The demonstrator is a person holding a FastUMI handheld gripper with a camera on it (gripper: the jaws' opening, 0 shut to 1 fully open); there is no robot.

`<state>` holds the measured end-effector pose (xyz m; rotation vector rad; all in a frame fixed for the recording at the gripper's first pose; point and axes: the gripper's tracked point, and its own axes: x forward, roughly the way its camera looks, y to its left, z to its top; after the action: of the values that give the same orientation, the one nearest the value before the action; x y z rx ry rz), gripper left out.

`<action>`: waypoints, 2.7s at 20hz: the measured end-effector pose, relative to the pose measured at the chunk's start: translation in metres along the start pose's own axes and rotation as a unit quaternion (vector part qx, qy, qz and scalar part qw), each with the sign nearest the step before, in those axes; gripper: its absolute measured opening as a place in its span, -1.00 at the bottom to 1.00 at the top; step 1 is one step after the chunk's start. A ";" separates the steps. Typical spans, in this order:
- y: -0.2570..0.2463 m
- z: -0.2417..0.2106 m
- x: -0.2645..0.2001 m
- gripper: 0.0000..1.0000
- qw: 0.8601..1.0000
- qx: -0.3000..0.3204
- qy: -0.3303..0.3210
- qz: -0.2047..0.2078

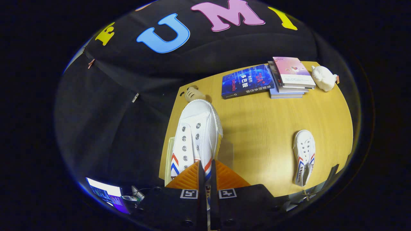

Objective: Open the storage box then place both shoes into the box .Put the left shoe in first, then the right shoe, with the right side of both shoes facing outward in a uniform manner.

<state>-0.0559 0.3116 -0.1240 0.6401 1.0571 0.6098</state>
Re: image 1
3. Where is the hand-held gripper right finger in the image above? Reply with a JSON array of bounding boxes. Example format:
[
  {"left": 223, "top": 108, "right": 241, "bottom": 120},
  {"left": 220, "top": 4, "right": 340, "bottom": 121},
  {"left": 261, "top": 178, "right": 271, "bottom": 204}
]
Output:
[{"left": 210, "top": 159, "right": 289, "bottom": 231}]

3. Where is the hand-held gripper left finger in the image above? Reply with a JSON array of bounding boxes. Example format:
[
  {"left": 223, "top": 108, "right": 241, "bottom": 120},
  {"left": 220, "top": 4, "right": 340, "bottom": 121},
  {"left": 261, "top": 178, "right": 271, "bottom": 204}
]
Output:
[{"left": 133, "top": 160, "right": 206, "bottom": 231}]

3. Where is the cream fabric storage box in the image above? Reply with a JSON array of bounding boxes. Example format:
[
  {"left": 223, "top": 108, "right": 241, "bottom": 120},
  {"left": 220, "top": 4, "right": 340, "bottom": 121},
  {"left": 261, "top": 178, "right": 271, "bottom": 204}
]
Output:
[{"left": 164, "top": 136, "right": 234, "bottom": 188}]

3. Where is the white canvas shoe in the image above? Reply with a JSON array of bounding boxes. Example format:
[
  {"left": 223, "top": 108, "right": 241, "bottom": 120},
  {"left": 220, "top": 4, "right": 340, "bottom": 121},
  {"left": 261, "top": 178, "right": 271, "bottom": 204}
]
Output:
[
  {"left": 292, "top": 129, "right": 316, "bottom": 187},
  {"left": 170, "top": 99, "right": 223, "bottom": 210}
]

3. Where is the laptop with lit screen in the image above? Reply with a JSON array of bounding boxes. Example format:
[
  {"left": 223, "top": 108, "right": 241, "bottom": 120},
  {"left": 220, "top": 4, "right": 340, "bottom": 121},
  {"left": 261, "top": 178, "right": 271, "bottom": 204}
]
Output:
[{"left": 85, "top": 177, "right": 129, "bottom": 214}]

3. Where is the beige plush toy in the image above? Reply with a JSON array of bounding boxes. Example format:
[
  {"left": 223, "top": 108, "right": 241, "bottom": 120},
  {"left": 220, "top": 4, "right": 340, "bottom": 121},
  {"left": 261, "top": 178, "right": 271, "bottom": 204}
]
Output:
[{"left": 180, "top": 86, "right": 212, "bottom": 104}]

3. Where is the black backdrop cloth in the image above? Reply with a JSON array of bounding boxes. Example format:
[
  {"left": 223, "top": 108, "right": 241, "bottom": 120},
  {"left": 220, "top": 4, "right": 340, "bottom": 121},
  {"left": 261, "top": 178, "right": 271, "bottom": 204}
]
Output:
[{"left": 55, "top": 0, "right": 325, "bottom": 193}]

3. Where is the blue cover book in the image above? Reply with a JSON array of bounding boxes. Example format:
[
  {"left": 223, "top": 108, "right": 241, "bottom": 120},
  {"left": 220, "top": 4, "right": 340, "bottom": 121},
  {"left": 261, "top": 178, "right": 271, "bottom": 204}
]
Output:
[{"left": 221, "top": 64, "right": 275, "bottom": 99}]

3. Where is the lavender cover book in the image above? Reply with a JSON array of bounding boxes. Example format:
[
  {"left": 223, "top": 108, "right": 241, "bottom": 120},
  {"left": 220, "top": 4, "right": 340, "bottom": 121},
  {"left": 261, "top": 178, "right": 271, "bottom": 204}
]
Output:
[{"left": 270, "top": 87, "right": 305, "bottom": 99}]

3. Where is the pink cover book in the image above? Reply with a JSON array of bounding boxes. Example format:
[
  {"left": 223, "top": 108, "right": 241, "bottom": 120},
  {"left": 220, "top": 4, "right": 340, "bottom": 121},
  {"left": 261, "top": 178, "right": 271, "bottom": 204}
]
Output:
[{"left": 273, "top": 57, "right": 316, "bottom": 89}]

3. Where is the white pig figurine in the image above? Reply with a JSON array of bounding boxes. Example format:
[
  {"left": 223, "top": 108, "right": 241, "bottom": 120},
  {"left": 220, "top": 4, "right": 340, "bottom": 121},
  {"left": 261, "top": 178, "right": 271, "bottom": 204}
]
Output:
[{"left": 311, "top": 65, "right": 338, "bottom": 92}]

